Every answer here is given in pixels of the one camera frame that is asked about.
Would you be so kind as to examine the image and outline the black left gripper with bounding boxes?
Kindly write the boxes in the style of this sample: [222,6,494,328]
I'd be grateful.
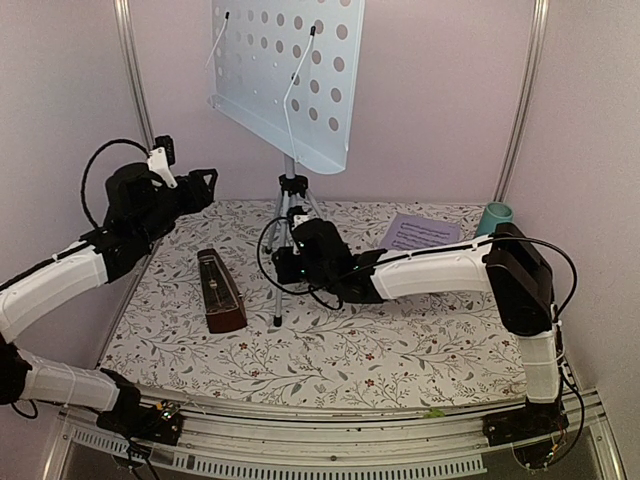
[135,168,219,246]

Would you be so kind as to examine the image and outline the purple sheet music page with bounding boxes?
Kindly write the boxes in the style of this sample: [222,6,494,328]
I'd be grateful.
[378,213,461,250]

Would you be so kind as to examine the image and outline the light blue music stand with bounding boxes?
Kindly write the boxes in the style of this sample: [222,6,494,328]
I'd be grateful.
[203,0,366,327]

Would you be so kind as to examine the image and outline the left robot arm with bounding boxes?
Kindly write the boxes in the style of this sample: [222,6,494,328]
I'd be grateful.
[1,162,218,434]

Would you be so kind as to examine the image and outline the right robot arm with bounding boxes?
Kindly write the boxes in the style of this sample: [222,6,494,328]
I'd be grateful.
[272,213,561,436]

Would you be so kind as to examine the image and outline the brown wooden metronome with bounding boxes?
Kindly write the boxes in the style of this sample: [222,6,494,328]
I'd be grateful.
[197,248,247,334]

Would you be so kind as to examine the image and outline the floral patterned table mat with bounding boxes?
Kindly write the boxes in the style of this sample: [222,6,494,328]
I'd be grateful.
[102,201,526,409]

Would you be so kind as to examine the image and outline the teal cup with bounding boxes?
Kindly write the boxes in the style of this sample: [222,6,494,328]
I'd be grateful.
[474,202,514,237]

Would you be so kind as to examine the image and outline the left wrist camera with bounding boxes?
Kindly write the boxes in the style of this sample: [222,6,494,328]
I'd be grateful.
[147,135,178,189]

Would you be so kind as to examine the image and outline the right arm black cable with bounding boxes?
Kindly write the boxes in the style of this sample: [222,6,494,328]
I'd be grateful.
[256,215,346,311]

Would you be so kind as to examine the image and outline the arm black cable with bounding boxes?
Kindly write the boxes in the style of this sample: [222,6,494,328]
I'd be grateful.
[79,138,154,229]
[256,215,346,311]

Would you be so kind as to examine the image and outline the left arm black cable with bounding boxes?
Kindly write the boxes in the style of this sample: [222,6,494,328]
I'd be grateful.
[79,138,154,229]

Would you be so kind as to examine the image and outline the left aluminium frame post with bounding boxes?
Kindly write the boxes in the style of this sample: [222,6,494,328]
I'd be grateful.
[113,0,154,149]

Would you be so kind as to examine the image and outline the aluminium frame post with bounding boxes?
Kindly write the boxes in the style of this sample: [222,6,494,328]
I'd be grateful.
[493,0,550,202]
[113,0,154,149]

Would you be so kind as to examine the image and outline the aluminium base frame rail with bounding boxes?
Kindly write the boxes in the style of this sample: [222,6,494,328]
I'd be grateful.
[43,389,630,479]

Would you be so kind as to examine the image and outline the right aluminium frame post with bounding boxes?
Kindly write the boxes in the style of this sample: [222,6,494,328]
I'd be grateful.
[493,0,550,202]

